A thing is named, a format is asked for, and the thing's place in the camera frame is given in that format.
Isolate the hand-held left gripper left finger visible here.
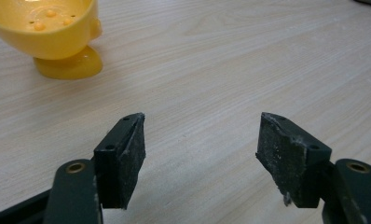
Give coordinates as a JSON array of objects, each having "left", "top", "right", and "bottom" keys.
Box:
[{"left": 43, "top": 112, "right": 146, "bottom": 224}]

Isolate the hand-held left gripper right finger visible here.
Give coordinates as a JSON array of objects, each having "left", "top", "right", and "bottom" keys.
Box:
[{"left": 255, "top": 111, "right": 371, "bottom": 224}]

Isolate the yellow plastic bowl with foot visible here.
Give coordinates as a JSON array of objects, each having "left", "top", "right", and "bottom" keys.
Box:
[{"left": 0, "top": 0, "right": 104, "bottom": 80}]

